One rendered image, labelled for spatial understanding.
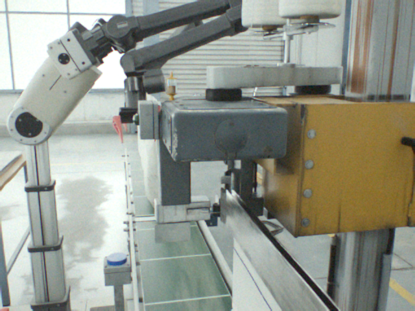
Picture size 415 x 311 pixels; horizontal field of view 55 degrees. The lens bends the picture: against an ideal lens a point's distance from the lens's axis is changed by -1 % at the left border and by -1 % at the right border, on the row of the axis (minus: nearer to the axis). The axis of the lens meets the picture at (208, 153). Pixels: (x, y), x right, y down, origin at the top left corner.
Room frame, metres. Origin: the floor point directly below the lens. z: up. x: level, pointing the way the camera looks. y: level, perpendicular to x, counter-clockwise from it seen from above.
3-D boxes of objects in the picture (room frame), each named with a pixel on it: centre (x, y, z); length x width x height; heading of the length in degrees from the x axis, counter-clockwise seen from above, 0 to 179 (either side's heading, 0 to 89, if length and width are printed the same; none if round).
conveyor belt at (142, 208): (3.75, 0.54, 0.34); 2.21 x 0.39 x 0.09; 12
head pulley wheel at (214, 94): (1.01, -0.04, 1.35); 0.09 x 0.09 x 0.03
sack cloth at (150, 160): (3.04, 0.39, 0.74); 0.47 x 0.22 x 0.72; 10
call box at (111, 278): (1.12, 0.27, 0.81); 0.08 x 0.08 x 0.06; 12
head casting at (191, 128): (0.93, -0.02, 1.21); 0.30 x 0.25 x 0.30; 12
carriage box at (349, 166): (1.03, -0.34, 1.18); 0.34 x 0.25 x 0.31; 102
